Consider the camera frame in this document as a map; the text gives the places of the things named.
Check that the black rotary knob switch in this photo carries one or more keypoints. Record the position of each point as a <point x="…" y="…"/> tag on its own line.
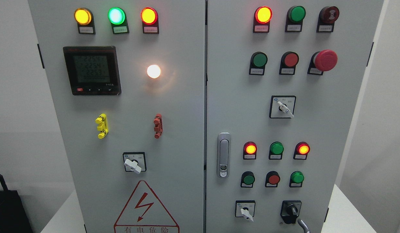
<point x="290" y="210"/>

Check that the red terminal connector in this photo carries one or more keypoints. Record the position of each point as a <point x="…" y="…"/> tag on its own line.
<point x="158" y="126"/>

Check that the grey electrical control cabinet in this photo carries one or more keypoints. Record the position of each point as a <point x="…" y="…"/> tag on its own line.
<point x="204" y="49"/>

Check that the lit red indicator lower left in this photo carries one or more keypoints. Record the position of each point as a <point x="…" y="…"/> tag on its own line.
<point x="249" y="151"/>

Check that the lit red indicator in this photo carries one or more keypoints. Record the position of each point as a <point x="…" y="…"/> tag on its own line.
<point x="249" y="151"/>
<point x="262" y="19"/>

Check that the white glowing lamp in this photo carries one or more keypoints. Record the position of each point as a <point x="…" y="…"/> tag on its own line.
<point x="153" y="71"/>

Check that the green push button lower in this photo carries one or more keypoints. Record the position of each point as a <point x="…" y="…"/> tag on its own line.
<point x="247" y="179"/>

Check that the green push button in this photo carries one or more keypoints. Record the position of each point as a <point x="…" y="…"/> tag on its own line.
<point x="258" y="62"/>
<point x="247" y="179"/>

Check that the green push button upper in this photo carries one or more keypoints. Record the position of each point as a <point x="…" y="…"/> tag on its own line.
<point x="258" y="62"/>

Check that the green indicator lower middle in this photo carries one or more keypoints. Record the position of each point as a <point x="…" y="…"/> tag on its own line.
<point x="276" y="151"/>

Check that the red push button lower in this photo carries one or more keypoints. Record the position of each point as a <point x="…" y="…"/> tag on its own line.
<point x="272" y="179"/>

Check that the red push button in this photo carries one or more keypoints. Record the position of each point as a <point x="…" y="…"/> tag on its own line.
<point x="272" y="179"/>
<point x="288" y="63"/>

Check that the yellow terminal connector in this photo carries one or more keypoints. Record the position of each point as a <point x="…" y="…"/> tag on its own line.
<point x="102" y="123"/>

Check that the red push button upper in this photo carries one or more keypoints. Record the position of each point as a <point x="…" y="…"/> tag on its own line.
<point x="288" y="63"/>

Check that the red indicator lower right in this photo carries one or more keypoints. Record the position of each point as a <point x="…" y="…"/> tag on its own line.
<point x="301" y="151"/>

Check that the red high voltage warning sticker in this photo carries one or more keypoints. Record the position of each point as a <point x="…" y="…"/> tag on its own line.
<point x="144" y="212"/>

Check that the red-rimmed orange indicator light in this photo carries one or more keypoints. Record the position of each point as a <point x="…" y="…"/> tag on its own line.
<point x="150" y="21"/>

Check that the green illuminated button lower right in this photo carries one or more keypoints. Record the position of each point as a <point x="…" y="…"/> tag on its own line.
<point x="296" y="179"/>

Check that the black digital power meter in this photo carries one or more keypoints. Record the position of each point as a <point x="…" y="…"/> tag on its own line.
<point x="92" y="70"/>

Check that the lit red indicator top right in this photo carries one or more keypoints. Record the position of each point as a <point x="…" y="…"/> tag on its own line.
<point x="262" y="19"/>

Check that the lit green indicator light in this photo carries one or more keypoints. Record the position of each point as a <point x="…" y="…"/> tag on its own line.
<point x="118" y="20"/>

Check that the red emergency stop button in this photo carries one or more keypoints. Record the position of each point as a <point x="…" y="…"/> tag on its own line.
<point x="322" y="61"/>

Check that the green indicator top right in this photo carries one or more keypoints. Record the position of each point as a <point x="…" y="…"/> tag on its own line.
<point x="294" y="19"/>

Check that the yellow indicator light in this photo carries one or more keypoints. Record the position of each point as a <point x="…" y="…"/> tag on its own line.
<point x="85" y="21"/>

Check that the dark red buzzer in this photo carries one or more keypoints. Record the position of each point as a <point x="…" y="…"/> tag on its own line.
<point x="327" y="18"/>

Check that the black device with antenna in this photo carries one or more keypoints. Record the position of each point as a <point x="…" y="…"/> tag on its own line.
<point x="13" y="218"/>

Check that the silver door lock handle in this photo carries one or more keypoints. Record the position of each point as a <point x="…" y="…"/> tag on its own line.
<point x="223" y="154"/>

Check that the white selector switch left door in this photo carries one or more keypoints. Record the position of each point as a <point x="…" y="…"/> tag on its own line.
<point x="134" y="162"/>

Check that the white selector switch upper right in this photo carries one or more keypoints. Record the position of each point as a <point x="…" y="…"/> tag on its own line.
<point x="282" y="106"/>

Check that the white selector switch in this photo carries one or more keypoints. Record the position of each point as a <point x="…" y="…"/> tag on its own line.
<point x="282" y="106"/>
<point x="245" y="209"/>

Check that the white selector switch bottom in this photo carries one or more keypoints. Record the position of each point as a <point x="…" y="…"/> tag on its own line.
<point x="245" y="209"/>

